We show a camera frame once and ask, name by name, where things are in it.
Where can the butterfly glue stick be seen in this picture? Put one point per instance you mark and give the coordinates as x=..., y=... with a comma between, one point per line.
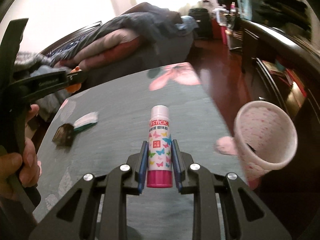
x=159, y=149

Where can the small orange toy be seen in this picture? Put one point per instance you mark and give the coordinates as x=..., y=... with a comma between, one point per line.
x=75, y=80

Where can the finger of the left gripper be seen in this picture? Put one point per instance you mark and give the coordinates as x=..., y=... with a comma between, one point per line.
x=32, y=87

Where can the dark small packet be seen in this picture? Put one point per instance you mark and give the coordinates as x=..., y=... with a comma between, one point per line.
x=64, y=135

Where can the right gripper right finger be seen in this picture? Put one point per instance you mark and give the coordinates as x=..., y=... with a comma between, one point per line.
x=223, y=201

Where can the pink folded quilt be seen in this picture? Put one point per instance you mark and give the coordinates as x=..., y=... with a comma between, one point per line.
x=109, y=49

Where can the person's left hand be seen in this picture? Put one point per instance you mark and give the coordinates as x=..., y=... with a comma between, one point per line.
x=26, y=164

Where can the bed with dark headboard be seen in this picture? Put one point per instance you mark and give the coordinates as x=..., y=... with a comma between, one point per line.
x=122, y=36

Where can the dark blue duvet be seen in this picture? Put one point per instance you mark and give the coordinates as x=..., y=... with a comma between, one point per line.
x=148, y=21

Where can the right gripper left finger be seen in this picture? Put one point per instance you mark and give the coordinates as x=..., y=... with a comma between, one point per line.
x=95, y=207

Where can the black suitcase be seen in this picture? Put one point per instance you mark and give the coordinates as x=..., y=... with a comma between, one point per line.
x=202, y=18

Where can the pink speckled trash bin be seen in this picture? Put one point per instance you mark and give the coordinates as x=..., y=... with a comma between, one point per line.
x=265, y=139

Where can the white green paper piece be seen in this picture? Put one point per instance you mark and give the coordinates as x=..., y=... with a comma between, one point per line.
x=86, y=121

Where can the dark wooden desk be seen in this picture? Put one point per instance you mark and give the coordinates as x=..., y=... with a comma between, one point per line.
x=279, y=70

